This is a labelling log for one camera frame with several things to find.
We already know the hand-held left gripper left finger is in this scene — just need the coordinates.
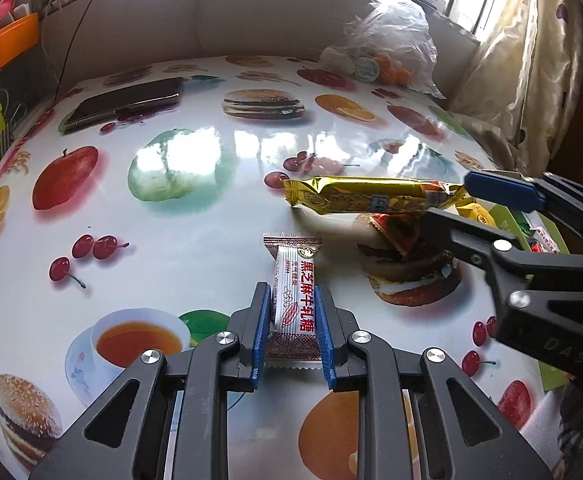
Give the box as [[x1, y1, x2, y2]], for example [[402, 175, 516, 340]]
[[28, 281, 273, 480]]

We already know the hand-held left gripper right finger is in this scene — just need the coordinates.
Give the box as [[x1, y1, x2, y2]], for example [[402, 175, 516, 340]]
[[314, 282, 555, 480]]

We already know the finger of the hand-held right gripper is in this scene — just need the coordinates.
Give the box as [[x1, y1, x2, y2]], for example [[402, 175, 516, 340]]
[[463, 170, 583, 256], [421, 208, 583, 333]]

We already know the yellow snack packet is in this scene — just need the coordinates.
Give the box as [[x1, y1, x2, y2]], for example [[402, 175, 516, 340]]
[[457, 199, 498, 230]]

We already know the green cardboard box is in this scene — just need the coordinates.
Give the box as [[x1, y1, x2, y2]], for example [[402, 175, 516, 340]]
[[489, 203, 575, 393]]

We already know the red snack packet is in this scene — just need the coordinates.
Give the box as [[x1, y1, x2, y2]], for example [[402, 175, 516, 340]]
[[366, 212, 425, 257]]

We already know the white candy packet red print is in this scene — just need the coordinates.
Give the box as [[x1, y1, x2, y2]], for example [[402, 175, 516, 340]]
[[262, 232, 323, 362]]

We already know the gold snack bar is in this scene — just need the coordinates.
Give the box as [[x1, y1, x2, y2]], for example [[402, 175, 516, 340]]
[[282, 175, 465, 217]]

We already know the small white red candy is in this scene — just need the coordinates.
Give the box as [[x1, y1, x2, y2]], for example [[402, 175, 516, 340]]
[[529, 225, 558, 253]]

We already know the beige printed curtain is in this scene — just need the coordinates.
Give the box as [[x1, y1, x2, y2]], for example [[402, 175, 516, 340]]
[[446, 0, 583, 173]]

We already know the orange fruit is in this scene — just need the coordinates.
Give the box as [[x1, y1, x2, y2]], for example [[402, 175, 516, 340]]
[[376, 51, 413, 85]]

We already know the round lidded cup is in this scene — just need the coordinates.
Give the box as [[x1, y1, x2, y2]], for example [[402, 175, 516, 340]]
[[354, 55, 381, 82]]

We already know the clear plastic bag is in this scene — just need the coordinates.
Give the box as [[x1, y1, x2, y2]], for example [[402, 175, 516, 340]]
[[319, 0, 445, 101]]

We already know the black smartphone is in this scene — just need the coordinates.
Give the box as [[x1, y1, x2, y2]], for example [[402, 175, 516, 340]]
[[64, 76, 185, 133]]

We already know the orange box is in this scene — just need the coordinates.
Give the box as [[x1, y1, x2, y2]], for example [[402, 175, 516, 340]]
[[0, 12, 40, 79]]

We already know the black cable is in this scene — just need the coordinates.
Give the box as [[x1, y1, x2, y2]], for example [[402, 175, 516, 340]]
[[54, 0, 109, 108]]

